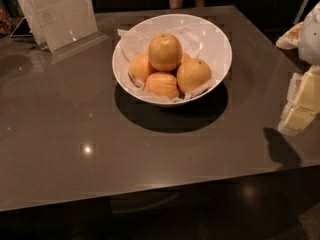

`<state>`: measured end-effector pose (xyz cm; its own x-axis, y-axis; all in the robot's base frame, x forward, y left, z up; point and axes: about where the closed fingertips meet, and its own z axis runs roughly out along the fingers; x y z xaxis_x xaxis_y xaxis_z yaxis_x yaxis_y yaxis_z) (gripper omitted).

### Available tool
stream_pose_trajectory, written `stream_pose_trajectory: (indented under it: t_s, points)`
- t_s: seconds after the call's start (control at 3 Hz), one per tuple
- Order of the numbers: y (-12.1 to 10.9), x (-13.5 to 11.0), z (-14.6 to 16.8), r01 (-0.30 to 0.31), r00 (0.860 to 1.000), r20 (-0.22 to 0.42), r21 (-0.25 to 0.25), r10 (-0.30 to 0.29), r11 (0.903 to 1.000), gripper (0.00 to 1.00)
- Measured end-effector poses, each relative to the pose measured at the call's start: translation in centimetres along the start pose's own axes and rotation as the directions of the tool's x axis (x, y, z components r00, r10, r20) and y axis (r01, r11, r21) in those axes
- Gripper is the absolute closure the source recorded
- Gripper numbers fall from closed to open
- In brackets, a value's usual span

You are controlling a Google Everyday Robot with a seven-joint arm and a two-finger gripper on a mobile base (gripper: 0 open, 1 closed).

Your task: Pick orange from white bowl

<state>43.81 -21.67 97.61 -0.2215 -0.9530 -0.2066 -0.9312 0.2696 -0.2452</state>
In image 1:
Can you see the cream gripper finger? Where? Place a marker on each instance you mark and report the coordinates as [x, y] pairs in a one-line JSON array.
[[290, 39], [303, 102]]

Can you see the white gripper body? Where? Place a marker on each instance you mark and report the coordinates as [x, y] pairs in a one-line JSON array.
[[310, 37]]

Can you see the hidden back orange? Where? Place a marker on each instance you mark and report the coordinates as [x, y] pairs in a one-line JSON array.
[[185, 57]]

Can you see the white paper liner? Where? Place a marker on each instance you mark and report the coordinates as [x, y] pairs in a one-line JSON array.
[[165, 66]]

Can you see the clear acrylic sign holder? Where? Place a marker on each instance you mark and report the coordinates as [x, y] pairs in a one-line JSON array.
[[61, 26]]

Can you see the brown patterned object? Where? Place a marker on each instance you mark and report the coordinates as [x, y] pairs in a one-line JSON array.
[[5, 22]]

